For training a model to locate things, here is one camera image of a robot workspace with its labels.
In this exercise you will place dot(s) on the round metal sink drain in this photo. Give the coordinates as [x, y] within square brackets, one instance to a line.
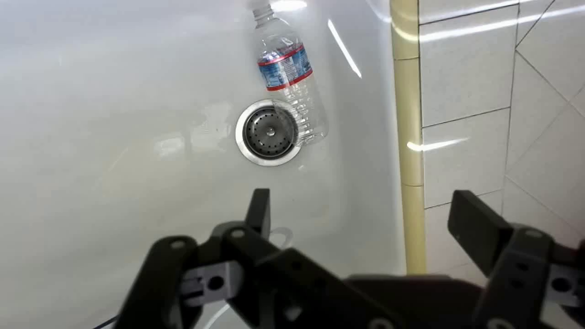
[267, 132]

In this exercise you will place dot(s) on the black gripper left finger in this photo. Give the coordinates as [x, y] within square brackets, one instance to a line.
[267, 274]

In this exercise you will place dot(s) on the clear plastic water bottle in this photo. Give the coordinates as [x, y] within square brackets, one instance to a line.
[289, 66]

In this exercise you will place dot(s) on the white sink basin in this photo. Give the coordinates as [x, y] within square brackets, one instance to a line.
[91, 152]

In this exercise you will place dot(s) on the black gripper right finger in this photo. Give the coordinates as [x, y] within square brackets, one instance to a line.
[504, 256]

